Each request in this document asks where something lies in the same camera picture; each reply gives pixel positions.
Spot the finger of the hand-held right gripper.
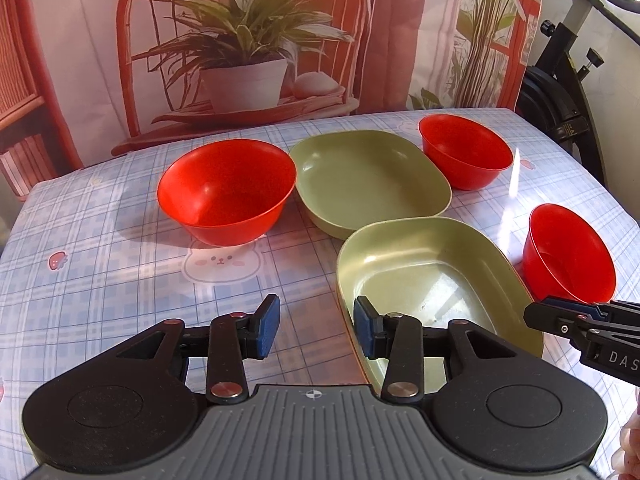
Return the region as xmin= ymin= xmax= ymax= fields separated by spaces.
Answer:
xmin=523 ymin=303 xmax=640 ymax=348
xmin=542 ymin=297 xmax=640 ymax=322

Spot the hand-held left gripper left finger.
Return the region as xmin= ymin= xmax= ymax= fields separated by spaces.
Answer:
xmin=116 ymin=294 xmax=282 ymax=406

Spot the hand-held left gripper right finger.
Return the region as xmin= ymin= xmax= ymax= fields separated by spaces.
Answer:
xmin=353 ymin=296 xmax=507 ymax=403

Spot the small red plastic bowl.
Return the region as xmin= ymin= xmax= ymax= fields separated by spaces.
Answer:
xmin=522 ymin=203 xmax=617 ymax=303
xmin=418 ymin=114 xmax=514 ymax=192

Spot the green oval plate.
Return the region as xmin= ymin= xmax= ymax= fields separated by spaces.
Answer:
xmin=336 ymin=216 xmax=545 ymax=392
xmin=289 ymin=129 xmax=453 ymax=241

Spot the pink patterned clothing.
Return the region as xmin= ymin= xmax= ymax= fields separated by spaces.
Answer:
xmin=611 ymin=400 xmax=640 ymax=480

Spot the large red plastic bowl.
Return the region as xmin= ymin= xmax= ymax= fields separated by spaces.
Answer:
xmin=157 ymin=139 xmax=298 ymax=247

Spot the blue checked tablecloth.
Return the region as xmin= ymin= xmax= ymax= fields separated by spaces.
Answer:
xmin=0 ymin=107 xmax=640 ymax=480

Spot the black exercise bike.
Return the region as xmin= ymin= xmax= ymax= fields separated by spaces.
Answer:
xmin=515 ymin=0 xmax=640 ymax=187

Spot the printed plant backdrop cloth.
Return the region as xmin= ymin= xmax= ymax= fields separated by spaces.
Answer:
xmin=0 ymin=0 xmax=547 ymax=192

